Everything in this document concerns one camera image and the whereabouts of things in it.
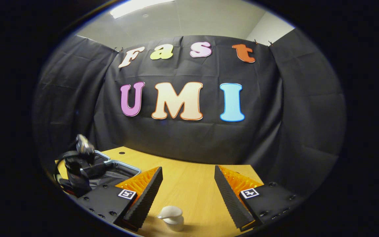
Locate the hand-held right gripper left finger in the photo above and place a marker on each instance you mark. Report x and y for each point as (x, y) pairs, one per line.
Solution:
(150, 191)

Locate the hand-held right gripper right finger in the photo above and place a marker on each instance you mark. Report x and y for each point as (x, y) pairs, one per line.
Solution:
(225, 194)

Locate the black backdrop cloth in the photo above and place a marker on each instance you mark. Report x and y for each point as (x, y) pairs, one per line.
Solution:
(192, 138)

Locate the ceiling light panel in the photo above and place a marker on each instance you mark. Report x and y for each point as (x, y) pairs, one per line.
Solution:
(137, 6)

